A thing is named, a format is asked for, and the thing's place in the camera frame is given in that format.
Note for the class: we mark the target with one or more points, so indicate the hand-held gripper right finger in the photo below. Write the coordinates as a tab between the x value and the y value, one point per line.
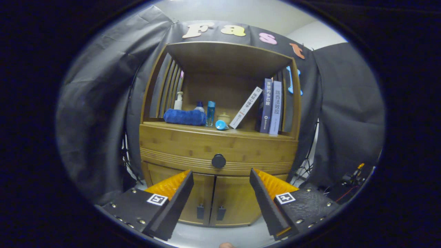
267	206

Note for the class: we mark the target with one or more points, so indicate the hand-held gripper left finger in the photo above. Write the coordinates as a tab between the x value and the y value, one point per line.
175	206

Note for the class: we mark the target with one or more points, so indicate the wooden drawer with black knob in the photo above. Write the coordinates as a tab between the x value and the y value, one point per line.
179	144

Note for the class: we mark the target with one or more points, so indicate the blue tube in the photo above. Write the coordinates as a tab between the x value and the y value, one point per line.
220	124

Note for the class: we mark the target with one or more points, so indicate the wooden cabinet door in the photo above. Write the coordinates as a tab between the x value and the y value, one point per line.
201	193
234	199

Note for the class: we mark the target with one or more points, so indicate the wooden countertop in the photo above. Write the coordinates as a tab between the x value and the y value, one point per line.
248	131

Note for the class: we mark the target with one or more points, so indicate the wooden cabinet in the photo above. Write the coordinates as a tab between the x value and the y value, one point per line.
224	58

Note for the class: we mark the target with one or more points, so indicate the black device with orange part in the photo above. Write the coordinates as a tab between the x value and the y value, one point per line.
351	177

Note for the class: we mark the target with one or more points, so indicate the blue folded towel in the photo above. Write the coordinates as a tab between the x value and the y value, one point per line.
184	117

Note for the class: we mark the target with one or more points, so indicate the light purple book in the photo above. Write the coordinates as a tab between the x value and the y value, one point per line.
275	108

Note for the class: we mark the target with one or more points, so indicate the beige lidded teacup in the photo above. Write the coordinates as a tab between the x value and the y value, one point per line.
224	117

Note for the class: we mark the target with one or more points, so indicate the clear blue bottle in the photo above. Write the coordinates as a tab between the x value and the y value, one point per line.
210	113

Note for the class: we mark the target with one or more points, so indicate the dark blue book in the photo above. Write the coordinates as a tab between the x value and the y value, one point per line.
266	106

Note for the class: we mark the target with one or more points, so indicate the white book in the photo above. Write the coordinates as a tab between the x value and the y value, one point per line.
246	107

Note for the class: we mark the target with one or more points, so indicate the white bottle with blue cap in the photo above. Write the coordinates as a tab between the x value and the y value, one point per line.
199	107

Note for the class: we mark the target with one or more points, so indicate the white pump bottle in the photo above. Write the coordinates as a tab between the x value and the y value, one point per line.
178	103

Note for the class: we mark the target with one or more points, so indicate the black backdrop cloth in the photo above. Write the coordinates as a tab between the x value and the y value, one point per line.
93	103

